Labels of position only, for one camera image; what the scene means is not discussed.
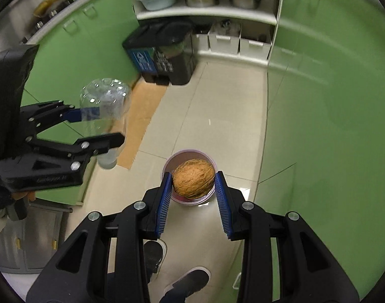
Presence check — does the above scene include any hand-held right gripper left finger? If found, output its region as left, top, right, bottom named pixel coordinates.
left=26, top=171, right=174, bottom=303

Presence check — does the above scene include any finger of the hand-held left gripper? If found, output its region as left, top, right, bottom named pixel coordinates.
left=26, top=132, right=125, bottom=173
left=20, top=100, right=100, bottom=134

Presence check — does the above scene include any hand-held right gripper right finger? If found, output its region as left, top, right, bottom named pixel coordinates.
left=214, top=170, right=360, bottom=303

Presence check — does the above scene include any clear plastic bottle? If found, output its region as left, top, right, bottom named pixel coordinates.
left=80, top=77, right=132, bottom=170

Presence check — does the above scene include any brown walnut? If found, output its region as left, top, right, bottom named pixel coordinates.
left=172, top=159, right=216, bottom=199

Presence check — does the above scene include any pink round container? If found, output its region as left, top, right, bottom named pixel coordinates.
left=162, top=148, right=219, bottom=206

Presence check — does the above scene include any black trash bin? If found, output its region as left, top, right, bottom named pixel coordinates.
left=122, top=21, right=198, bottom=86

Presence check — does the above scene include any person's left hand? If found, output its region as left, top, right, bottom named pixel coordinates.
left=0, top=170, right=31, bottom=220

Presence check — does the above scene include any cardboard floor mat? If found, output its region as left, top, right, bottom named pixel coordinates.
left=117, top=80, right=168, bottom=170

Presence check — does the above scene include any person's dark shoe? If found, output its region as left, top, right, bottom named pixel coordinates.
left=163, top=267, right=211, bottom=303
left=143, top=239, right=168, bottom=284

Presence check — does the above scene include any green cabinet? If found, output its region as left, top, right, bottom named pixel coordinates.
left=237, top=0, right=385, bottom=303
left=20, top=0, right=143, bottom=203

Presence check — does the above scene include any stainless steel cabinet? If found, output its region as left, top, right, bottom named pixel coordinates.
left=0, top=199, right=75, bottom=274

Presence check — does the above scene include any white storage box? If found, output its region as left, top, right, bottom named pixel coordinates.
left=208, top=22, right=242, bottom=55
left=239, top=28, right=272, bottom=59
left=195, top=32, right=211, bottom=50

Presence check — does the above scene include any white shelf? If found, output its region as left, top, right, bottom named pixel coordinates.
left=133, top=2, right=279, bottom=26

